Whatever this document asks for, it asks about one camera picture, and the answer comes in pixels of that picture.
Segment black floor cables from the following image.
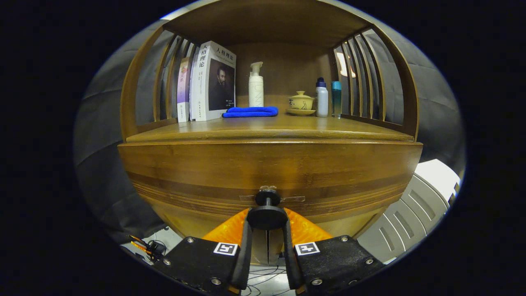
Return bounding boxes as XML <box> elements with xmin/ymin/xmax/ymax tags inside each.
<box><xmin>242</xmin><ymin>265</ymin><xmax>288</xmax><ymax>296</ymax></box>

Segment beige lidded teacup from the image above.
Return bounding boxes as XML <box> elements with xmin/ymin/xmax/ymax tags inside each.
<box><xmin>288</xmin><ymin>91</ymin><xmax>315</xmax><ymax>111</ymax></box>

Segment teal transparent bottle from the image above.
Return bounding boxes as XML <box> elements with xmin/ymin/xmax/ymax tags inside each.
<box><xmin>331</xmin><ymin>81</ymin><xmax>342</xmax><ymax>119</ymax></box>

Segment thin purple book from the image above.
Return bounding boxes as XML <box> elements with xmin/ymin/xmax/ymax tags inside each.
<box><xmin>177</xmin><ymin>57</ymin><xmax>193</xmax><ymax>123</ymax></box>

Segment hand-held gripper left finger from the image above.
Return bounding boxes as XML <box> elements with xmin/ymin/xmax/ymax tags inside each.
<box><xmin>154</xmin><ymin>208</ymin><xmax>254</xmax><ymax>296</ymax></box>

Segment white bottle with blue cap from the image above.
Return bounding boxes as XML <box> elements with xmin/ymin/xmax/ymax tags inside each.
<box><xmin>316</xmin><ymin>77</ymin><xmax>329</xmax><ymax>118</ymax></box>

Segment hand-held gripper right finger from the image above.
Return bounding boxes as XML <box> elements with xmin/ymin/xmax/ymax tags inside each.
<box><xmin>282</xmin><ymin>208</ymin><xmax>386</xmax><ymax>296</ymax></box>

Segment thin white book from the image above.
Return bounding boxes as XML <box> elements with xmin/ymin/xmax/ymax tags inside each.
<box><xmin>188</xmin><ymin>46</ymin><xmax>201</xmax><ymax>120</ymax></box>

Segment wooden drawer with black knob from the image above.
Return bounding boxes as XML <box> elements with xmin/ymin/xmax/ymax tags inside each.
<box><xmin>118</xmin><ymin>141</ymin><xmax>424</xmax><ymax>231</ymax></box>

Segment brown wooden cabinet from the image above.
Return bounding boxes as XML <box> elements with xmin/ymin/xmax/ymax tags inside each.
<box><xmin>118</xmin><ymin>0</ymin><xmax>424</xmax><ymax>266</ymax></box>

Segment white grey appliance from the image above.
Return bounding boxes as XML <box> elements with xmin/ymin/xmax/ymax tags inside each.
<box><xmin>355</xmin><ymin>159</ymin><xmax>461</xmax><ymax>264</ymax></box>

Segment white pump bottle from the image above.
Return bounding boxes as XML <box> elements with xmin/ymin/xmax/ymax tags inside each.
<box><xmin>248</xmin><ymin>62</ymin><xmax>264</xmax><ymax>108</ymax></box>

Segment large white portrait book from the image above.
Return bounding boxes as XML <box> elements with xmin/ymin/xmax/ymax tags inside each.
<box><xmin>190</xmin><ymin>40</ymin><xmax>237</xmax><ymax>122</ymax></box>

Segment blue folded cloth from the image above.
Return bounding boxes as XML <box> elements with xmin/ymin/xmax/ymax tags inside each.
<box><xmin>222</xmin><ymin>106</ymin><xmax>279</xmax><ymax>118</ymax></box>

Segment wooden countertop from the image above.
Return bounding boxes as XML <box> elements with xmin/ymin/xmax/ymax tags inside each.
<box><xmin>125</xmin><ymin>113</ymin><xmax>415</xmax><ymax>143</ymax></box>

